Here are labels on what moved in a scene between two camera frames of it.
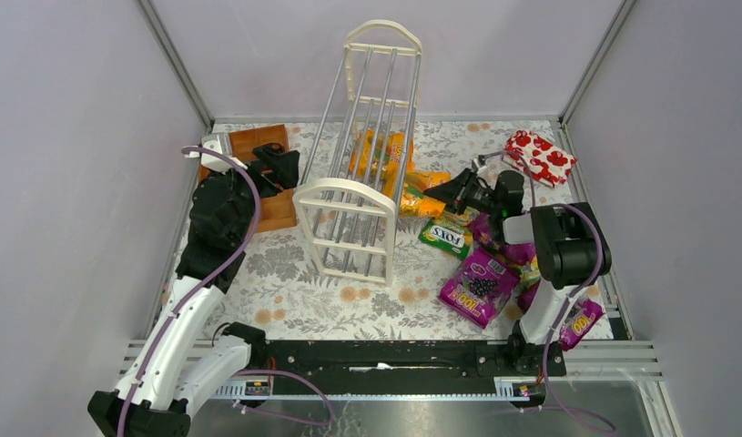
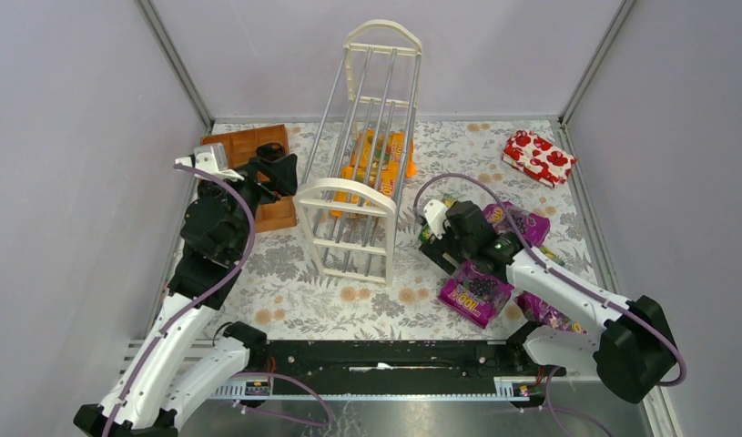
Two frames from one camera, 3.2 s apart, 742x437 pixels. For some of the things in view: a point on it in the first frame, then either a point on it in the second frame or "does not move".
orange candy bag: (382, 158) does not move
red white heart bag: (544, 161) does not move
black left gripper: (266, 170) does not move
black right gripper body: (463, 194) -> (439, 248)
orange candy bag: (415, 201) -> (364, 188)
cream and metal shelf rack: (352, 177) does not move
